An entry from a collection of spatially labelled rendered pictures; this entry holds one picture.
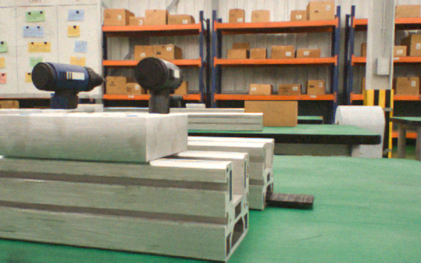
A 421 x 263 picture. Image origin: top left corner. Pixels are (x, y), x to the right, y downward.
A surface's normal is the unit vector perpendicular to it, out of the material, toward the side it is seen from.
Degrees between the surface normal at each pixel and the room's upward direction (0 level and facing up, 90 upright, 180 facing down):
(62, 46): 90
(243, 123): 90
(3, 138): 90
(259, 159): 90
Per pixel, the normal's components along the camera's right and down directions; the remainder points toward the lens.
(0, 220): -0.28, 0.07
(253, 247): 0.00, -1.00
